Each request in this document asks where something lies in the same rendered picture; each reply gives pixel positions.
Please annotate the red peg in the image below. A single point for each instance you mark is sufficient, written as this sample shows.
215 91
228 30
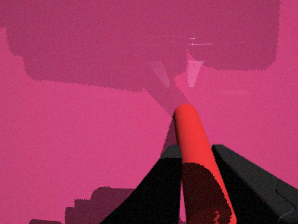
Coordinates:
206 199

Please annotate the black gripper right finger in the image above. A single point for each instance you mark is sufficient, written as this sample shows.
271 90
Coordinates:
257 196

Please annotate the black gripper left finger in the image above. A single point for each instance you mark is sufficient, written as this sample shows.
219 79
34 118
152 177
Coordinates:
157 199

